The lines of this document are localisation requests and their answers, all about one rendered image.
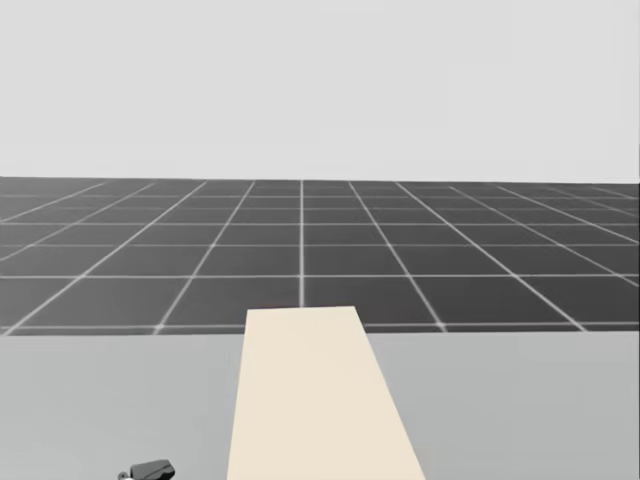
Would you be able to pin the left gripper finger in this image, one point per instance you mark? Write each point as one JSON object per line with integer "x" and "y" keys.
{"x": 152, "y": 469}

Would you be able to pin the tall board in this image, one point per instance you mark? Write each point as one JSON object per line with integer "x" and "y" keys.
{"x": 310, "y": 400}

